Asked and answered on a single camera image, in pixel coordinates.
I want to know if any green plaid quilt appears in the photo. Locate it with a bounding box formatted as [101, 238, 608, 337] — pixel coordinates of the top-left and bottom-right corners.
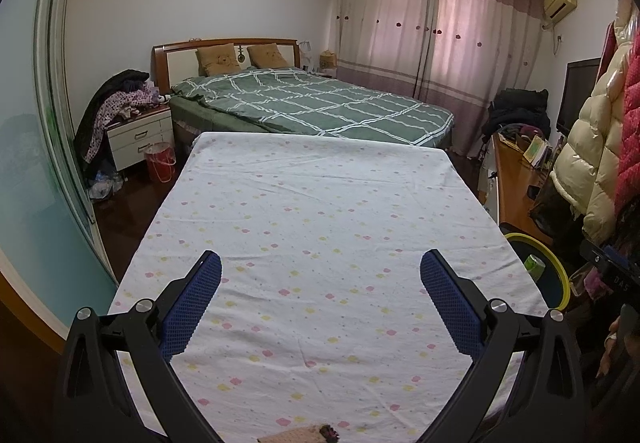
[170, 67, 455, 146]

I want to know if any black television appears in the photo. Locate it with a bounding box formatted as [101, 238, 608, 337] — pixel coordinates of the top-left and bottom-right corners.
[556, 58, 602, 136]

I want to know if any floral patterned garment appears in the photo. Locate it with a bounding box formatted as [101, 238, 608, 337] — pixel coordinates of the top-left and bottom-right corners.
[84, 86, 168, 164]

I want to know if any white nightstand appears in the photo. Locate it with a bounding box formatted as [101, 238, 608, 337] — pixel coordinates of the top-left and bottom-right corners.
[106, 104, 175, 171]

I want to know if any pink window curtain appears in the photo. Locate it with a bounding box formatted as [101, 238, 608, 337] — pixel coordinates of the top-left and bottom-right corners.
[336, 0, 441, 101]
[415, 0, 546, 159]

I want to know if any red dotted down jacket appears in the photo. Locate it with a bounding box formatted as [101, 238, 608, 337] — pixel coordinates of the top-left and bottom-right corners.
[612, 13, 640, 224]

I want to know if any wooden desk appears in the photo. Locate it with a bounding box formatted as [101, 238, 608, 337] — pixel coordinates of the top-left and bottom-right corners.
[492, 133, 556, 244]

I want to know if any green label plastic bottle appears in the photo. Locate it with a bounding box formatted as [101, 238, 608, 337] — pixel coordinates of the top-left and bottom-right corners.
[524, 255, 547, 282]

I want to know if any dark clothes pile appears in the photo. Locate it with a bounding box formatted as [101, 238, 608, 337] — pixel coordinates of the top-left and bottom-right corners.
[482, 88, 551, 144]

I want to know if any red bucket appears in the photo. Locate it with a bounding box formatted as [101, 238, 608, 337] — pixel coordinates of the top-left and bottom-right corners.
[145, 142, 177, 184]

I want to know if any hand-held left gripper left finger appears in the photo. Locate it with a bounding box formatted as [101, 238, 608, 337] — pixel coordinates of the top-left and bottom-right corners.
[52, 250, 223, 443]

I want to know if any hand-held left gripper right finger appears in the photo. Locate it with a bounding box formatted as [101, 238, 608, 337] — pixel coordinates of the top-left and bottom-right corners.
[420, 249, 586, 443]

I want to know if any pile of clothes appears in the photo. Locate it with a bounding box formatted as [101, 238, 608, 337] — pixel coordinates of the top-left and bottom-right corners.
[74, 70, 151, 179]

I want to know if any sliding wardrobe door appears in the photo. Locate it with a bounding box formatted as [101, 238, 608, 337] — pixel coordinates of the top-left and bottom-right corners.
[0, 0, 121, 324]

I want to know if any wooden bed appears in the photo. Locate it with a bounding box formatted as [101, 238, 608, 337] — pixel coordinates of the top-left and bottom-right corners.
[150, 37, 456, 154]

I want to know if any beige woven object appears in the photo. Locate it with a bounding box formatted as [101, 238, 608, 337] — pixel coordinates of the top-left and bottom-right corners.
[257, 424, 346, 443]

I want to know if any green book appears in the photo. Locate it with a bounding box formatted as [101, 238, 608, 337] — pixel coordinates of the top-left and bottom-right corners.
[522, 136, 549, 169]

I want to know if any clear plastic bag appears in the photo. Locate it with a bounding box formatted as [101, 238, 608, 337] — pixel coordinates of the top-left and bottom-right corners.
[90, 170, 124, 202]

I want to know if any brown bear pillow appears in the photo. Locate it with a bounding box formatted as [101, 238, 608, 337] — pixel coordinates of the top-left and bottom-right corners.
[246, 43, 291, 69]
[195, 43, 243, 76]

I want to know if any black bin with yellow rim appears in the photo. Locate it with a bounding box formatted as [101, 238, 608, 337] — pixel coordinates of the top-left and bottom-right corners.
[504, 232, 572, 311]

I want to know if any person's right hand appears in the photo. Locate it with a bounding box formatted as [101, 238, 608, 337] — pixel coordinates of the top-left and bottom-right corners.
[596, 315, 625, 379]

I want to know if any cream down jacket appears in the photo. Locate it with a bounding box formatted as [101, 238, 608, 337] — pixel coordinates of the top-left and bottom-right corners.
[552, 10, 633, 244]

